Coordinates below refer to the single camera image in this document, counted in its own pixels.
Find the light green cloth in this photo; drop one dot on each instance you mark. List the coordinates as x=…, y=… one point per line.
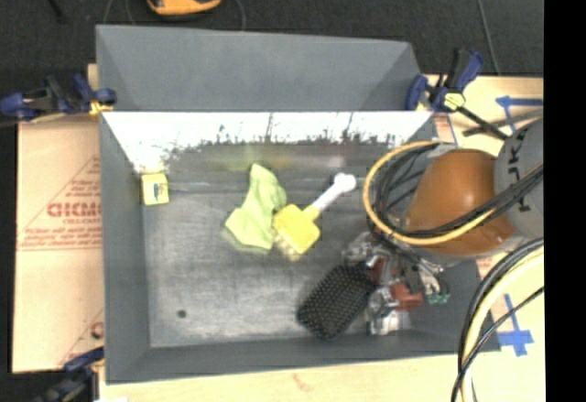
x=256, y=212

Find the grey metal bin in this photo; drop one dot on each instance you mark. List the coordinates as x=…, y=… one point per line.
x=238, y=299

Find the black hairbrush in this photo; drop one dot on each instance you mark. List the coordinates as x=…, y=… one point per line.
x=333, y=302

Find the small yellow box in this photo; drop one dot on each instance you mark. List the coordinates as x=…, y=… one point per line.
x=155, y=188

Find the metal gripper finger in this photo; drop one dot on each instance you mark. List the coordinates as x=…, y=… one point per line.
x=361, y=250
x=387, y=317

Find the brown cardboard board red print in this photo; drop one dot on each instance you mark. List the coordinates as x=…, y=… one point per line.
x=55, y=263

